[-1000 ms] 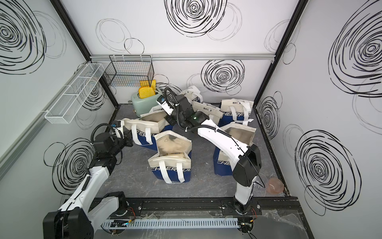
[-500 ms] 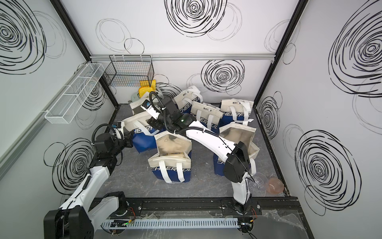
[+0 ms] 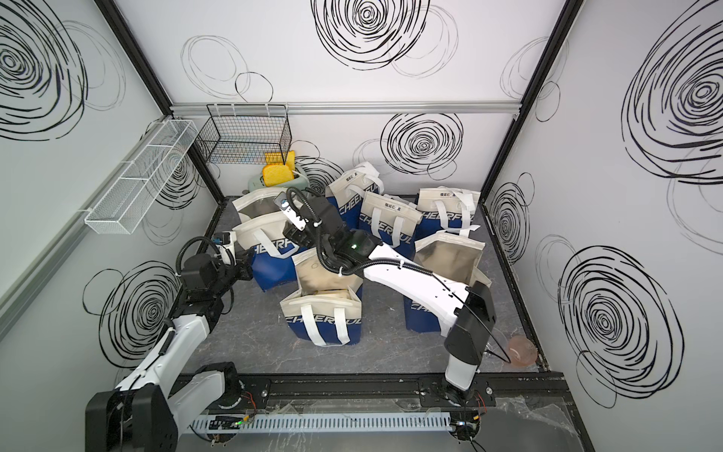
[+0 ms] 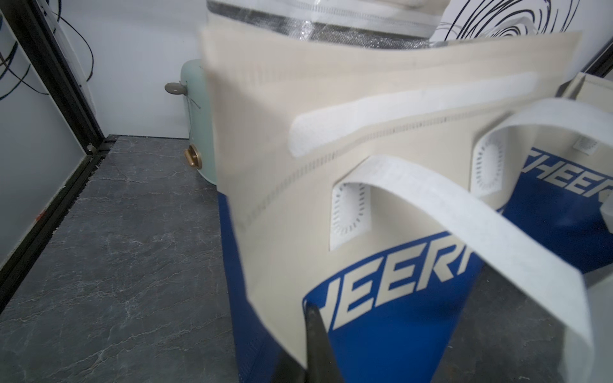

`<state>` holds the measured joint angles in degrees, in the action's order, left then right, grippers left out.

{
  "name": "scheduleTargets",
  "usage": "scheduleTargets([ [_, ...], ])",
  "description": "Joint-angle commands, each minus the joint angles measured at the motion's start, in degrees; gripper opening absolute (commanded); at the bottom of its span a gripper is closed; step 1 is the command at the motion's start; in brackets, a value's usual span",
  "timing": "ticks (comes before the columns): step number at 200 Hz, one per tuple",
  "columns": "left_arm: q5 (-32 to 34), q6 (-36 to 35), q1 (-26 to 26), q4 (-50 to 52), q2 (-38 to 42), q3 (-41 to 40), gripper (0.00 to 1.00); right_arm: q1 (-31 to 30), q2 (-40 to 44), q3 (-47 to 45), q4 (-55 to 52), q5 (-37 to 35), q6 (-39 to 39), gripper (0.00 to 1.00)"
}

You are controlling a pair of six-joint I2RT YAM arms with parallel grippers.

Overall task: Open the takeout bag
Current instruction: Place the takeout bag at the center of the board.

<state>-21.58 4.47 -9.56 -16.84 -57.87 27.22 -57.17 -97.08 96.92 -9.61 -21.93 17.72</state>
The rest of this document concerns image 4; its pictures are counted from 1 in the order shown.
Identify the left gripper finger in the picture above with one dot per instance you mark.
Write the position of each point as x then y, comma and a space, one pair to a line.
321, 363

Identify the takeout bag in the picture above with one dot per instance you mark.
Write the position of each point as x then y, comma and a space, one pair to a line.
372, 183
558, 198

